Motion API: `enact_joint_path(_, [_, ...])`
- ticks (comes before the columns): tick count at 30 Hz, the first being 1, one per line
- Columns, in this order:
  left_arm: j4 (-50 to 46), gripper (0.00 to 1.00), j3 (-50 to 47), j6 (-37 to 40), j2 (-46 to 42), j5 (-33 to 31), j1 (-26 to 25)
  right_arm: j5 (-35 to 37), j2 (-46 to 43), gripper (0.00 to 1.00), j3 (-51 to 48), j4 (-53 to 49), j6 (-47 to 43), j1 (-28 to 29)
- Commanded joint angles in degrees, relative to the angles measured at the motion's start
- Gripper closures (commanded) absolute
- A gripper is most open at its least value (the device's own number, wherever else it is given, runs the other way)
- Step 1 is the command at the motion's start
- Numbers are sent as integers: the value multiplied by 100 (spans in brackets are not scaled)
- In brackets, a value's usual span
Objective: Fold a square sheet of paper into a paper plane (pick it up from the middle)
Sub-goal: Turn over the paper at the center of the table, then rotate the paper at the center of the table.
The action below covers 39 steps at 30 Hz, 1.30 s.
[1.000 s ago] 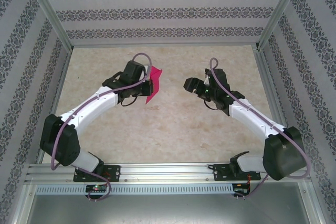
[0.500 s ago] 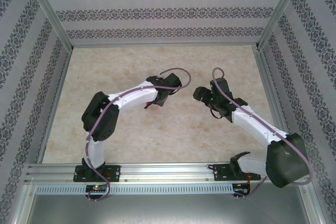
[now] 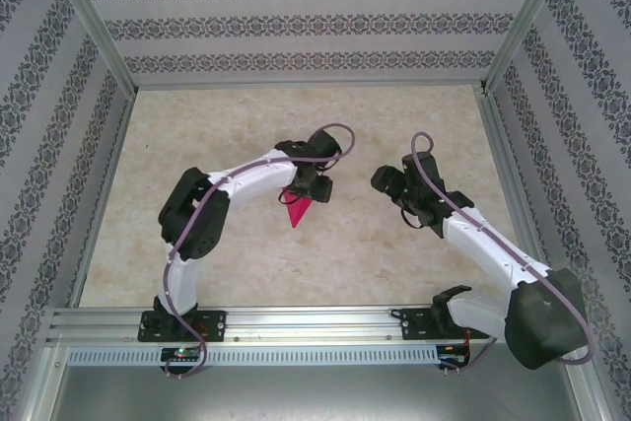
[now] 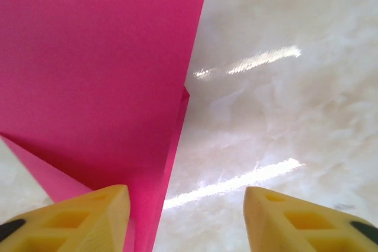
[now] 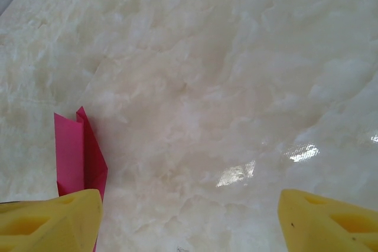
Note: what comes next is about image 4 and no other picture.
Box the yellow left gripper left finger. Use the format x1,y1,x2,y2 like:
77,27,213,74
0,184,132,252

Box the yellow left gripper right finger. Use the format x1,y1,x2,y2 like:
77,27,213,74
243,186,378,252

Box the pink square paper sheet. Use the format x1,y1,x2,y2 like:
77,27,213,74
0,0,211,252

